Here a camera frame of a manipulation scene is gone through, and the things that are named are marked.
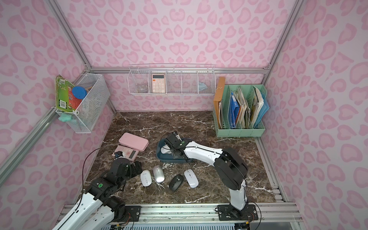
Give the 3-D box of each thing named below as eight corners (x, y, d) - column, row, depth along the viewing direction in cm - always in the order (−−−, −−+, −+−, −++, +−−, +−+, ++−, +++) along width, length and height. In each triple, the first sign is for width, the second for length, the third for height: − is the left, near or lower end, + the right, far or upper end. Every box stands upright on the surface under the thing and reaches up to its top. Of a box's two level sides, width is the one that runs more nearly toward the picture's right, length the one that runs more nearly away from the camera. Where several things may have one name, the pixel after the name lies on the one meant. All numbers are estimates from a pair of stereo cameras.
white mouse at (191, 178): (190, 190, 82) (190, 189, 81) (183, 172, 89) (183, 171, 88) (200, 185, 84) (200, 184, 82) (192, 168, 91) (192, 167, 89)
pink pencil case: (116, 143, 103) (114, 141, 101) (124, 133, 109) (123, 130, 107) (143, 152, 98) (142, 150, 96) (150, 141, 104) (149, 139, 102)
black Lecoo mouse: (167, 188, 83) (166, 187, 81) (176, 174, 89) (176, 172, 86) (175, 194, 81) (175, 192, 79) (184, 179, 87) (184, 177, 84)
